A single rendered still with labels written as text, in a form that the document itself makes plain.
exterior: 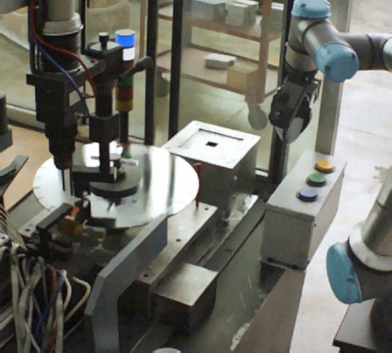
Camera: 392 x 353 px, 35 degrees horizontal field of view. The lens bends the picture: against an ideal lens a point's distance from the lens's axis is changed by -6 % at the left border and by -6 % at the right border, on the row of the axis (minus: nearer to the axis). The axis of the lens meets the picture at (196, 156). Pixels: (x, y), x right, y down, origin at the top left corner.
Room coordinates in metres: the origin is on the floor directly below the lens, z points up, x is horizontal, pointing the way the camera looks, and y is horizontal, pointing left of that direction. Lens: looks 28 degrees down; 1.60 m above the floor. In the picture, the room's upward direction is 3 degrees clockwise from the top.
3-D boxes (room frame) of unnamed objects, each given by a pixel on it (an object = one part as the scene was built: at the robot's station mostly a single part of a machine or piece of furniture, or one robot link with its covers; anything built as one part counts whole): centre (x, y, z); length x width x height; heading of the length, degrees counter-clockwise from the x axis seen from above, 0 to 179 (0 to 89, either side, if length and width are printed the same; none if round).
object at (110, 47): (1.04, 0.16, 1.17); 0.06 x 0.05 x 0.20; 147
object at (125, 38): (1.42, 0.17, 1.14); 0.05 x 0.04 x 0.03; 66
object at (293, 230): (1.26, -0.25, 0.82); 0.28 x 0.11 x 0.15; 156
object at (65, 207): (0.94, 0.24, 0.95); 0.10 x 0.03 x 0.07; 156
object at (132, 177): (1.12, 0.16, 0.96); 0.11 x 0.11 x 0.03
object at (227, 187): (1.40, -0.03, 0.82); 0.18 x 0.18 x 0.15; 66
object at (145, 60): (1.06, 0.13, 1.21); 0.08 x 0.06 x 0.03; 156
